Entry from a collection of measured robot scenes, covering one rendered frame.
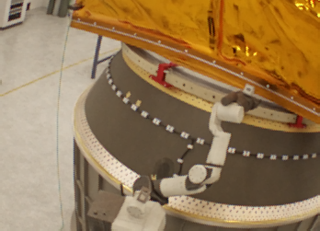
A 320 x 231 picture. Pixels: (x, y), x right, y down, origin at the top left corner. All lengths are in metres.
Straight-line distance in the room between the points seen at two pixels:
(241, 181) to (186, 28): 0.79
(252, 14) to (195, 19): 0.33
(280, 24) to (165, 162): 0.92
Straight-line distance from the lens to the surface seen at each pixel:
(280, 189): 2.28
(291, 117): 2.20
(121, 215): 1.81
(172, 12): 2.26
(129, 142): 2.40
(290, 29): 1.99
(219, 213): 2.21
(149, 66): 2.37
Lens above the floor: 2.50
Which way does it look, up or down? 24 degrees down
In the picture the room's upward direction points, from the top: 11 degrees clockwise
